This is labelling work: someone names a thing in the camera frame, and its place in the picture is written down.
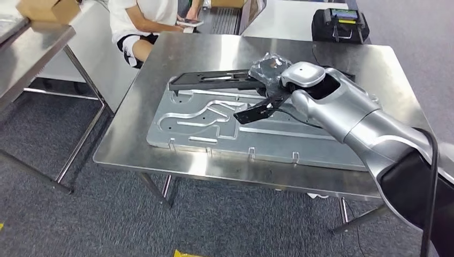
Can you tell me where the black plastic plate frame part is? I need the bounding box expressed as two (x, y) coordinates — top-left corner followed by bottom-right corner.
(168, 69), (356, 97)

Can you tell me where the stainless steel workbench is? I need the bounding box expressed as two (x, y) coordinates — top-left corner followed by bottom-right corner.
(93, 31), (434, 236)

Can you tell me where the silver stamped metal panel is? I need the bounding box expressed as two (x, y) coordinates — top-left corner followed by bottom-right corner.
(146, 75), (383, 173)

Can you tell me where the grey keyboard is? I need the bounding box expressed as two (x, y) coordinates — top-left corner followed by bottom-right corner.
(208, 7), (244, 35)

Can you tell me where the smartphone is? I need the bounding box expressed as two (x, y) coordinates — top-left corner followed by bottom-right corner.
(176, 19), (205, 28)

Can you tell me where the white table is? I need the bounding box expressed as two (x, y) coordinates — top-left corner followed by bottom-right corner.
(243, 0), (351, 42)

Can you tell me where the flat brown cardboard box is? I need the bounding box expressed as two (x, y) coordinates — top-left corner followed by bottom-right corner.
(210, 0), (246, 9)

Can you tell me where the yellow floor tape square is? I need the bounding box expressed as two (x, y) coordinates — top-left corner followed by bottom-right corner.
(173, 249), (205, 257)

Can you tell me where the black carry case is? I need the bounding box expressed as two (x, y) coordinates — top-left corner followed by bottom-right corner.
(311, 7), (370, 46)

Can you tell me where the person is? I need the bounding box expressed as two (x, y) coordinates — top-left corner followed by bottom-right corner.
(108, 0), (203, 70)

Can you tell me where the white desk with metal legs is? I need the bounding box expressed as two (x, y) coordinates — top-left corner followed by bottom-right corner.
(34, 0), (140, 113)

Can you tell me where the handheld controller with screen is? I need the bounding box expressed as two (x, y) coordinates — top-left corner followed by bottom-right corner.
(329, 7), (360, 26)

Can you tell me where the stainless steel table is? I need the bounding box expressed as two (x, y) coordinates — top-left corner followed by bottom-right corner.
(0, 14), (115, 195)

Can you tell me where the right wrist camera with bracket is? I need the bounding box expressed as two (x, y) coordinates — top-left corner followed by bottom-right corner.
(233, 91), (292, 125)

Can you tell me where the thin black floor cable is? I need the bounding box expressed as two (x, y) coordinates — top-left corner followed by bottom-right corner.
(345, 199), (367, 257)

